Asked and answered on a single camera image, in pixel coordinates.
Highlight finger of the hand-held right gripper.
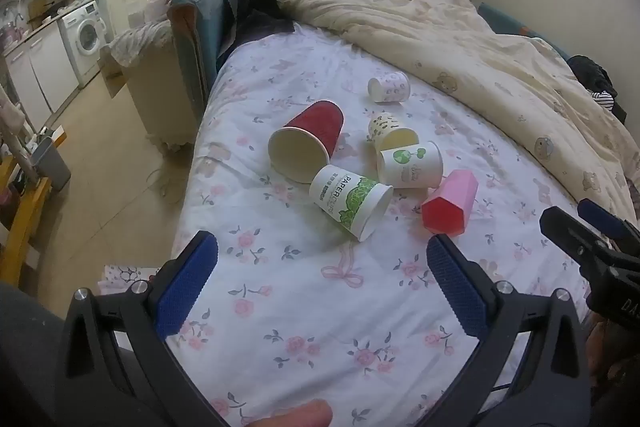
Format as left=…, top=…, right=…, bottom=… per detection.
left=539, top=206, right=618, bottom=270
left=576, top=198, right=640, bottom=244

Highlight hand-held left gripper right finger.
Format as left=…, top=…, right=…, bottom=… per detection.
left=425, top=233, right=593, bottom=427

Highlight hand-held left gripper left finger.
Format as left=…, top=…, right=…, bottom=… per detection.
left=54, top=230, right=236, bottom=427

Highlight pink hexagonal cup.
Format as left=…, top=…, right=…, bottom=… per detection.
left=421, top=169, right=479, bottom=236

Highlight white cup green tree print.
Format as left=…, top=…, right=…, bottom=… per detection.
left=376, top=141, right=444, bottom=189

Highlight white cup green leaf print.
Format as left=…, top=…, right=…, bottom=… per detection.
left=308, top=164, right=394, bottom=242

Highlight yellow spotted paper cup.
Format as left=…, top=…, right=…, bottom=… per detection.
left=367, top=112, right=420, bottom=152

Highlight red paper cup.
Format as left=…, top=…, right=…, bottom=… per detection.
left=267, top=100, right=346, bottom=184

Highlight small white pink-flowered cup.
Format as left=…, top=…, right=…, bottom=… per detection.
left=368, top=71, right=410, bottom=104

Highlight person's left hand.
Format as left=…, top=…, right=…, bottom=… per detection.
left=246, top=398, right=334, bottom=427

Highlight white patterned cloth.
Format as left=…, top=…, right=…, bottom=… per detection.
left=99, top=263, right=162, bottom=297

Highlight black striped garment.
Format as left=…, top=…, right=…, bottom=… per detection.
left=570, top=54, right=631, bottom=118

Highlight person's dark trouser leg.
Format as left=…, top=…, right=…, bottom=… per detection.
left=0, top=282, right=66, bottom=427

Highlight yellow wooden table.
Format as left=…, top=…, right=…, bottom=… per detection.
left=0, top=157, right=53, bottom=273

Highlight grey trash bin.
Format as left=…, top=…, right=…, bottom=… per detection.
left=31, top=136, right=72, bottom=192

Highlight teal pillow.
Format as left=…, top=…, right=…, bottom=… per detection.
left=479, top=2, right=571, bottom=60

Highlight cardboard box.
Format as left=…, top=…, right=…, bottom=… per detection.
left=98, top=44, right=126, bottom=98

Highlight cream bear-print duvet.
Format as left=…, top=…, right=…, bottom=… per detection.
left=276, top=0, right=640, bottom=214

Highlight teal upholstered bed footboard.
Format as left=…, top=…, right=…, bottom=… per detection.
left=167, top=0, right=241, bottom=108

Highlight white kitchen cabinets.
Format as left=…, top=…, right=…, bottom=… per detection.
left=4, top=23, right=81, bottom=118

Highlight white washing machine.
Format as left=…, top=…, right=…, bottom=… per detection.
left=59, top=2, right=108, bottom=80

